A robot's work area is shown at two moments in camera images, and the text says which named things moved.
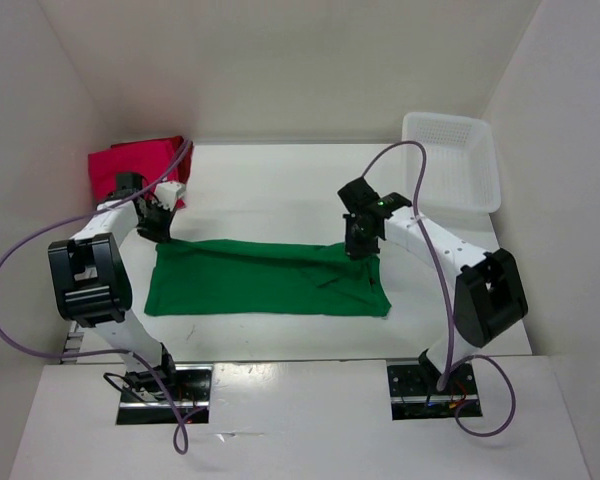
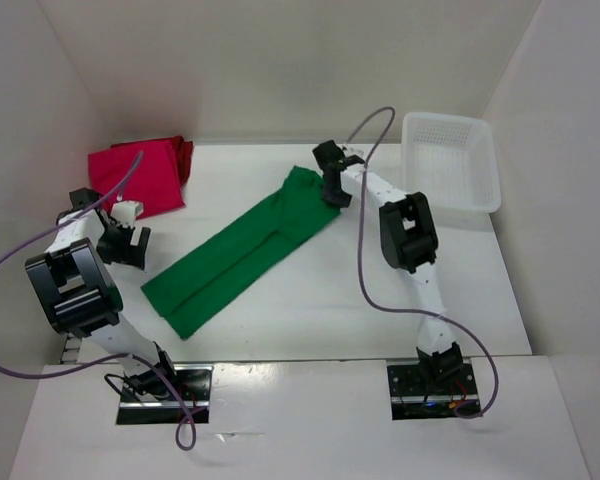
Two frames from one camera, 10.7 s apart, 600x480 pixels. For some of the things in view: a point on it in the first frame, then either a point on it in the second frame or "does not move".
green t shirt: (247, 278) → (190, 285)
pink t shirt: (156, 160) does not move
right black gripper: (354, 250) → (342, 200)
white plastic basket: (460, 170) does not move
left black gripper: (162, 235) → (128, 253)
